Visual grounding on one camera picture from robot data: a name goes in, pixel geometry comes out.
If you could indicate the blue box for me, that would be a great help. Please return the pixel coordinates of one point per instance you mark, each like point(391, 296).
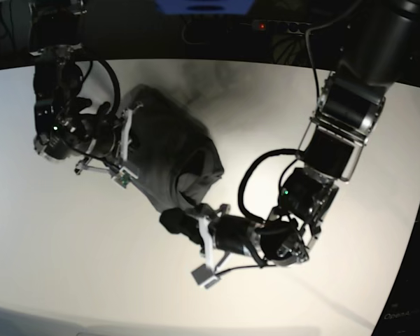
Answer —
point(205, 7)

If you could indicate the grey T-shirt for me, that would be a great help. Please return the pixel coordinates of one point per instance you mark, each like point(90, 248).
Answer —
point(171, 151)

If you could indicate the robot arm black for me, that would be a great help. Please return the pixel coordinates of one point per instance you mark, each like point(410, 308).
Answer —
point(62, 126)
point(348, 107)

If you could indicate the black power strip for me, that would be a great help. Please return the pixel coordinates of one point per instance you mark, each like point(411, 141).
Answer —
point(280, 27)

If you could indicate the black OpenArm base box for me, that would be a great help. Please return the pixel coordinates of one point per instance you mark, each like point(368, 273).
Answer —
point(401, 313)

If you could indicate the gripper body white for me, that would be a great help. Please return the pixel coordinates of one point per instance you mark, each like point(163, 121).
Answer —
point(108, 144)
point(223, 235)

